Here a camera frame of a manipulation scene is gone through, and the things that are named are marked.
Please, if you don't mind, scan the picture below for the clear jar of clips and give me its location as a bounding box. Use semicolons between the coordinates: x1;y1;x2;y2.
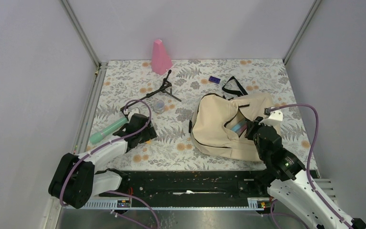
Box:
153;100;165;114

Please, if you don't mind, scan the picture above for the pink highlighter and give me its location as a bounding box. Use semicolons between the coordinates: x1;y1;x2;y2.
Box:
237;125;247;135

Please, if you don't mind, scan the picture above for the cream canvas backpack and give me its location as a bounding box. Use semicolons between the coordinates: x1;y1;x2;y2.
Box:
189;76;274;162

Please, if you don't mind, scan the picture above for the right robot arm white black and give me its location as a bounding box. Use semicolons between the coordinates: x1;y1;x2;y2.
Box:
244;117;366;229

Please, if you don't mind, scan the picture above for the purple small block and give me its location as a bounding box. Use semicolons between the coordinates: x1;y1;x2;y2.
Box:
209;76;221;84

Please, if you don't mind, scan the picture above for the mint green tube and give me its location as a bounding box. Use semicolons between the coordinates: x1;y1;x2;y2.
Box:
89;117;128;144

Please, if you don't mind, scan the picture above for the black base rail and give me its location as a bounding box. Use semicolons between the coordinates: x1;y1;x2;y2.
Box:
94;170;321;209

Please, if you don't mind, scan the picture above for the black folding tripod stand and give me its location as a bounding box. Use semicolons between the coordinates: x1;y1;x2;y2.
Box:
120;69;182;114

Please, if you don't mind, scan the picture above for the pink cone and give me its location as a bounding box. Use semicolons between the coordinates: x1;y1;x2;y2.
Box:
152;39;173;75

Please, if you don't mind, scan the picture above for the blue highlighter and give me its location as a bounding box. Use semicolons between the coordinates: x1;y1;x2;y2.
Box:
231;120;246;133

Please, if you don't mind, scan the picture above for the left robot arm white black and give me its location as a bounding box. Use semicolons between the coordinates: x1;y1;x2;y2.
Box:
48;113;157;209

